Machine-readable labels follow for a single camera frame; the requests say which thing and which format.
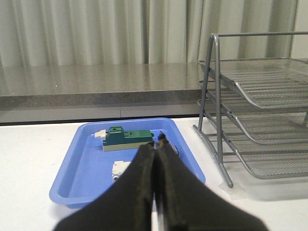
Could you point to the green electrical module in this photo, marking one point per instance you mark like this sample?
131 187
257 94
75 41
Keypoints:
116 138

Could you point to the grey stone counter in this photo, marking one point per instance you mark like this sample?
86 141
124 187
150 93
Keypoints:
36 94

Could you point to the silver mesh tray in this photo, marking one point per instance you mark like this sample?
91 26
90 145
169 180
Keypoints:
268 83
262 126
261 161

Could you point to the silver metal rack frame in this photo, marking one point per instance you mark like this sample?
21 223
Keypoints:
213 93

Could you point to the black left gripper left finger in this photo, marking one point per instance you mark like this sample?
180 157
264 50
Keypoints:
125 206

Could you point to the blue plastic tray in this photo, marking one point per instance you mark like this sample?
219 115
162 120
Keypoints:
86 171

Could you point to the red emergency stop button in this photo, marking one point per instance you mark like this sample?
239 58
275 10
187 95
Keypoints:
175 150

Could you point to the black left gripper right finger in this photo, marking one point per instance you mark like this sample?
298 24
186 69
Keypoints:
186 204

